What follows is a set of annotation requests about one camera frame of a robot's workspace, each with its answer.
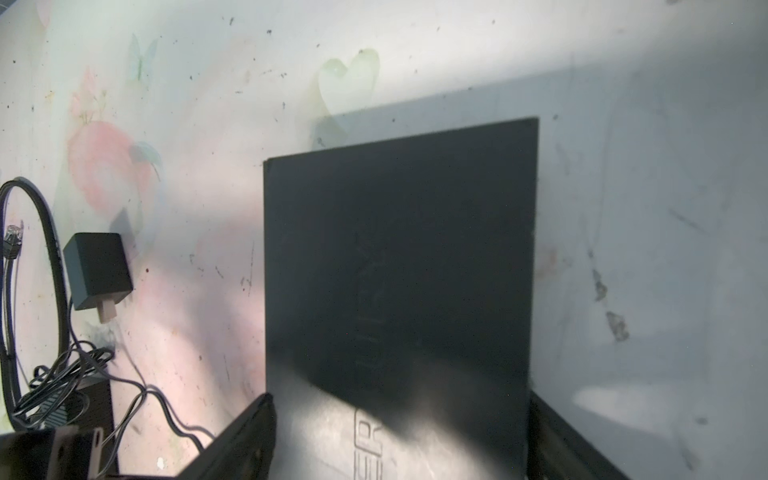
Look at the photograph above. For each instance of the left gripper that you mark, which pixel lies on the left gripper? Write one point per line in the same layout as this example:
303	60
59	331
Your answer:
51	453

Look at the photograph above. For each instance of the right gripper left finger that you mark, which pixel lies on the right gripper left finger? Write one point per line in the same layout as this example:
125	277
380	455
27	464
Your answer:
244	450

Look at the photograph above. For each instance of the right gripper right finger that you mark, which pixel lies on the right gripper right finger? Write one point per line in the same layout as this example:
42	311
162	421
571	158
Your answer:
557	451

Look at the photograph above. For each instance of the black router box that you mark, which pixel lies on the black router box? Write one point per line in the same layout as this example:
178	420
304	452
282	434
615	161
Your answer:
398	305

